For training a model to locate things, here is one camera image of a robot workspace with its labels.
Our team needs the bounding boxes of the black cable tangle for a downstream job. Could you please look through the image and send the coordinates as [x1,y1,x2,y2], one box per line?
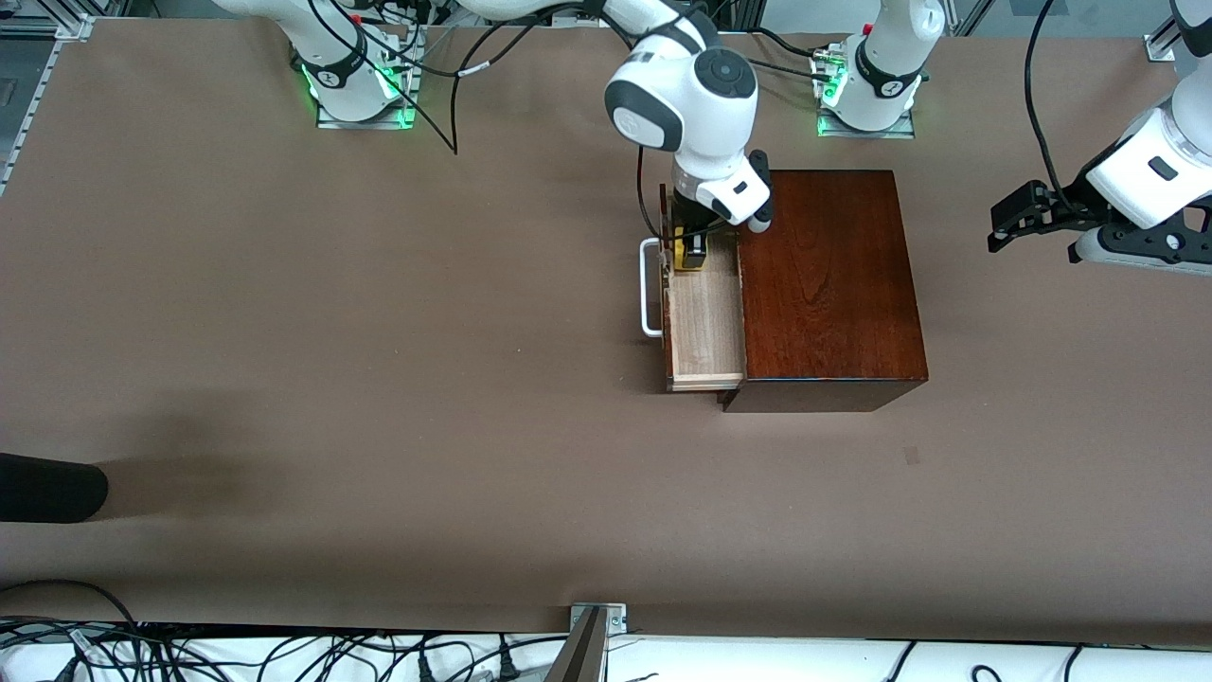
[0,620,569,682]

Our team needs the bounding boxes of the black cylinder object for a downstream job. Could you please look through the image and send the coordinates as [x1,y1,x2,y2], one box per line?
[0,453,109,524]

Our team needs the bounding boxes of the yellow cube block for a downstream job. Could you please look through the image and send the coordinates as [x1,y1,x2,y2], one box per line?
[671,227,709,274]

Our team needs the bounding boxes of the black large loop cable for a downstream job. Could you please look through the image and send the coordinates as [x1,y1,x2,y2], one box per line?
[0,579,145,682]

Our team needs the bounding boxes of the silver metal mounting bracket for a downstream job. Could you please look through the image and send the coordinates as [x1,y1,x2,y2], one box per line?
[570,602,628,635]

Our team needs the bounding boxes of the aluminium table edge rail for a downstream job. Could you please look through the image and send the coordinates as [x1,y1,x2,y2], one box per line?
[0,38,63,198]

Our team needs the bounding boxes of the white metal drawer handle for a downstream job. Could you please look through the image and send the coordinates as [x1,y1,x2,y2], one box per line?
[640,238,665,339]

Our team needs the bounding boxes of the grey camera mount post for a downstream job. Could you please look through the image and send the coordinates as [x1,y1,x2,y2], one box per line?
[544,606,608,682]

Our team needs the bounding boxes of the black base power cable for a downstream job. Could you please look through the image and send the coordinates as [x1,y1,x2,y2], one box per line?
[746,27,836,84]

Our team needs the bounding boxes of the dark brown wooden cabinet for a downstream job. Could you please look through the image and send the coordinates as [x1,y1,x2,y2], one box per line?
[724,169,930,414]

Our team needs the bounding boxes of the wooden drawer with dark front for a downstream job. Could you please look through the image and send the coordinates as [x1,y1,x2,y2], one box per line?
[660,183,747,393]

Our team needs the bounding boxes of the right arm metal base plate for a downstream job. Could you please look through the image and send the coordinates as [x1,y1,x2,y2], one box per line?
[317,90,419,132]

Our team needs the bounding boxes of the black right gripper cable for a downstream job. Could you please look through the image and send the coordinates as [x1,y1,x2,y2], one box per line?
[308,0,616,157]

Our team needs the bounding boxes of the black looping arm cable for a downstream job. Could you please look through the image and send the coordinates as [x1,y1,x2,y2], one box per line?
[360,19,588,80]

